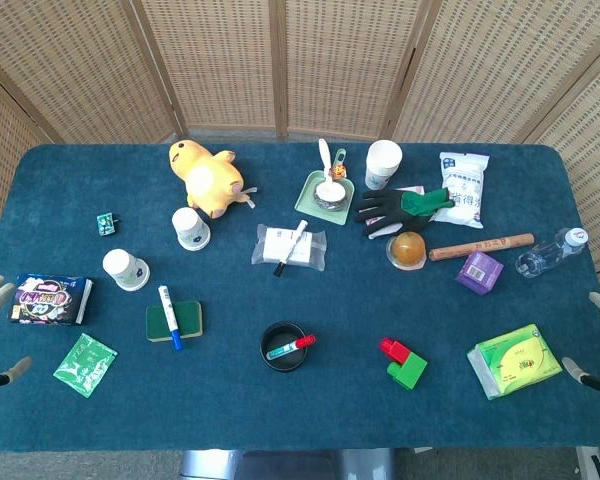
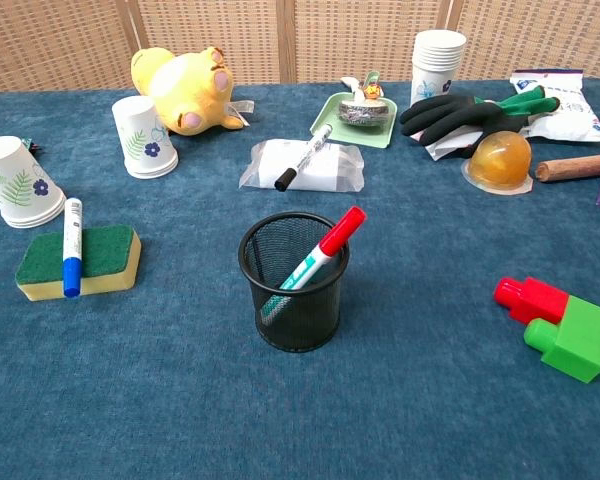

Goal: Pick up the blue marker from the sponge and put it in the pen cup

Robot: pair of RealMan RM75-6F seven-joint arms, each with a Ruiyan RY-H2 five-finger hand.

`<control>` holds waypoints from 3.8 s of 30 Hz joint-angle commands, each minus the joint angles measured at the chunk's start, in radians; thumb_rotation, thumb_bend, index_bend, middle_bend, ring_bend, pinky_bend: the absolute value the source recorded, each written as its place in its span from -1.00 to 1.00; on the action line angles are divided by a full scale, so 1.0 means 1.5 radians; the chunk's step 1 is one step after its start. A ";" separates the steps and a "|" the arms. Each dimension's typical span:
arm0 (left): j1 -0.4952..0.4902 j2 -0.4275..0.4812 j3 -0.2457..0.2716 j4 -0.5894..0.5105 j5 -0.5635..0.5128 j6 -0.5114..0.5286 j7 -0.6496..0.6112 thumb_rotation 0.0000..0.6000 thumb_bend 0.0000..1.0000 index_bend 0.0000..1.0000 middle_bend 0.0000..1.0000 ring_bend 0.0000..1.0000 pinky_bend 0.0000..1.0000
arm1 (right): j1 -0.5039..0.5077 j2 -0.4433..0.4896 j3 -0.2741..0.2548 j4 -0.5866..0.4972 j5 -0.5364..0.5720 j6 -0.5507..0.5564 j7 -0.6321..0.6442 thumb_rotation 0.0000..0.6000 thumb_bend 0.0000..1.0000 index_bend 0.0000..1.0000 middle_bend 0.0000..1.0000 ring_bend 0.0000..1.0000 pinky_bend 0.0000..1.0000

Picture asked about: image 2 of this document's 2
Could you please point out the blue cap whiteboard marker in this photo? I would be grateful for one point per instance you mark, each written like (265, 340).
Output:
(73, 235)

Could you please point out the red cap whiteboard marker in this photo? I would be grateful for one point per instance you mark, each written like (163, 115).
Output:
(337, 235)

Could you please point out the black cap whiteboard marker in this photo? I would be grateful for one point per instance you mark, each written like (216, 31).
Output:
(305, 155)

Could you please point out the clear bag with white pack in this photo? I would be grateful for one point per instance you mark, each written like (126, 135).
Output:
(330, 170)

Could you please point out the black round dish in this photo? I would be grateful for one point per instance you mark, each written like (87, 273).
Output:
(300, 320)

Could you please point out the light green dustpan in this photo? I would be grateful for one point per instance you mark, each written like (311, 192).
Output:
(375, 135)

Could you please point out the steel wool scourer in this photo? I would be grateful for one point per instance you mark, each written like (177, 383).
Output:
(360, 112)

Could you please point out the orange duck toy green tag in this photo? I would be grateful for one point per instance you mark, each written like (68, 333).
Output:
(372, 91)

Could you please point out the white pink paper packet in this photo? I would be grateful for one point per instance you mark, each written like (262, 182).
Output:
(452, 145)

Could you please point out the fern print paper cup stack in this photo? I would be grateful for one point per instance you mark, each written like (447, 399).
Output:
(142, 140)
(15, 185)

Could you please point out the yellow plush duck toy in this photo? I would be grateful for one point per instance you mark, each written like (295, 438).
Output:
(185, 90)

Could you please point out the green yellow scrub sponge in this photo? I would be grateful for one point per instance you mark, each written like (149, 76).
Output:
(105, 250)

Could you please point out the black green work glove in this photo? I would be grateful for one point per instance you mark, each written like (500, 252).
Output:
(455, 115)

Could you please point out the blue carpet table cloth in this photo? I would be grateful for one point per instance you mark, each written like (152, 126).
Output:
(430, 410)

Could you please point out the orange jelly cup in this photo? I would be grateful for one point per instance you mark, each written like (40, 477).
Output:
(500, 160)

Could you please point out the woven rattan folding screen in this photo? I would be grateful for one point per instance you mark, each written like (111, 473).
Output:
(205, 40)

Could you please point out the red toy building block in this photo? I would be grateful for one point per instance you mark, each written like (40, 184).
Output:
(535, 297)

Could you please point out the brown sausage stick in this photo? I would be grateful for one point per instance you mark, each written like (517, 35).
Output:
(575, 167)

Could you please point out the green toy building block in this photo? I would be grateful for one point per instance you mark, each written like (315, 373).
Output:
(580, 340)

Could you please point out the white salt bag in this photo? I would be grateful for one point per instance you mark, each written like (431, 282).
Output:
(575, 115)

